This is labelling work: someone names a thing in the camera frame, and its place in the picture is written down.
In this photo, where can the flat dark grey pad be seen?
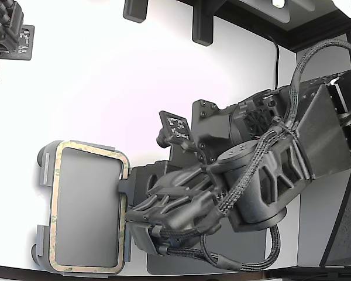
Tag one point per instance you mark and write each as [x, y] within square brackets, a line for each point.
[169, 265]

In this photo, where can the black wrist camera with tag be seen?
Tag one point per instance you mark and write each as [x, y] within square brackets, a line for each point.
[175, 126]

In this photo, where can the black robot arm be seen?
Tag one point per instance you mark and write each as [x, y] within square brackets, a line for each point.
[319, 131]

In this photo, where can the long black bracket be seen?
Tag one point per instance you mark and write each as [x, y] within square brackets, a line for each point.
[202, 23]

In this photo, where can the black overhead shelf structure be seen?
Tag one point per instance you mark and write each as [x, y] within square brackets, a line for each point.
[310, 26]

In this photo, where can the rectangular frame with yellowish tape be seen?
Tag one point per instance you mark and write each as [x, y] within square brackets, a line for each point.
[54, 205]

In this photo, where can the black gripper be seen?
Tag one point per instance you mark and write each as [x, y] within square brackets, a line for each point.
[181, 205]

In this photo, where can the grey holder with black legs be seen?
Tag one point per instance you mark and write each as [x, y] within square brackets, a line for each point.
[87, 205]

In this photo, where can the black diagonal strut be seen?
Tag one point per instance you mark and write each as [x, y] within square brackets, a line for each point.
[335, 222]

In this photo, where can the short black bracket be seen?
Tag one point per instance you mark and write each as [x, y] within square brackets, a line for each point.
[135, 10]

